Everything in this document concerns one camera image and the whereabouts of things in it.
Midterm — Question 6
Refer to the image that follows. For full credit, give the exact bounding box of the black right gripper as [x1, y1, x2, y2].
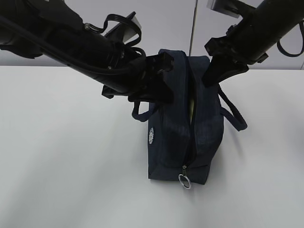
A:
[202, 26, 268, 87]

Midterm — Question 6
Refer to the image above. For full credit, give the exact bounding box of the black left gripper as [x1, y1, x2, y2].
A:
[102, 47, 174, 104]

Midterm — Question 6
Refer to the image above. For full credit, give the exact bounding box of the green lidded glass container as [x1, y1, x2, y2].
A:
[189, 96, 195, 123]

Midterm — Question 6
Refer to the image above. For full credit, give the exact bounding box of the navy blue lunch bag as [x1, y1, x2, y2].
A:
[132, 49, 247, 189]

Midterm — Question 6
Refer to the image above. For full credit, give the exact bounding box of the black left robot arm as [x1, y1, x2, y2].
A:
[0, 0, 174, 104]

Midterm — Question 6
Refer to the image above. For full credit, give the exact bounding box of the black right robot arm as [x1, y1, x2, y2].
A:
[202, 0, 304, 87]

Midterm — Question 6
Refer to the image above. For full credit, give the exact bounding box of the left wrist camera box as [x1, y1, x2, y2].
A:
[105, 12, 142, 47]

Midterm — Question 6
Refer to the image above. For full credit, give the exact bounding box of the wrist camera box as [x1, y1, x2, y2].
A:
[105, 12, 142, 47]
[207, 0, 256, 18]

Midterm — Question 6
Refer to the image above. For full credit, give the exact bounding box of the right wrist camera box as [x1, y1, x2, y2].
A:
[207, 0, 256, 18]

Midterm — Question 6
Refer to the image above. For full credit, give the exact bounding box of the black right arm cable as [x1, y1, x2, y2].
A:
[276, 20, 304, 58]

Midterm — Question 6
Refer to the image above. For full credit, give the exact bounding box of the silver zipper pull ring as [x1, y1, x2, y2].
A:
[177, 165, 191, 190]

